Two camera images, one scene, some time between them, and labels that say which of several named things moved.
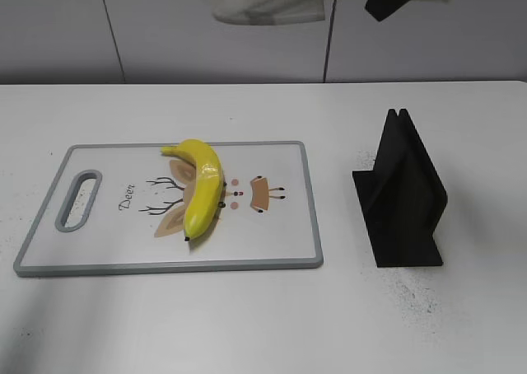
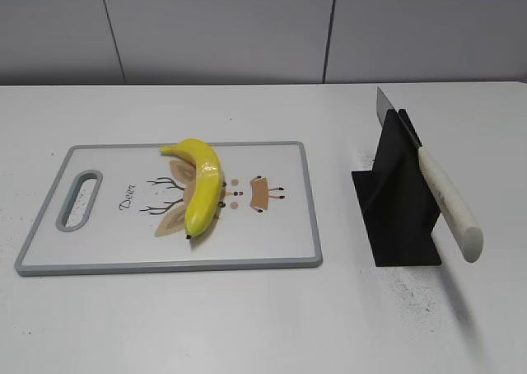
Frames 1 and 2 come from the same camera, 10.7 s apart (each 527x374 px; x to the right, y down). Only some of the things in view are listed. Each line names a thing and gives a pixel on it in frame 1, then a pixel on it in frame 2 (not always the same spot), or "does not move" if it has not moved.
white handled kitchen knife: (291, 2) → (464, 227)
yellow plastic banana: (205, 194) does not move
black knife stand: (403, 199) does not move
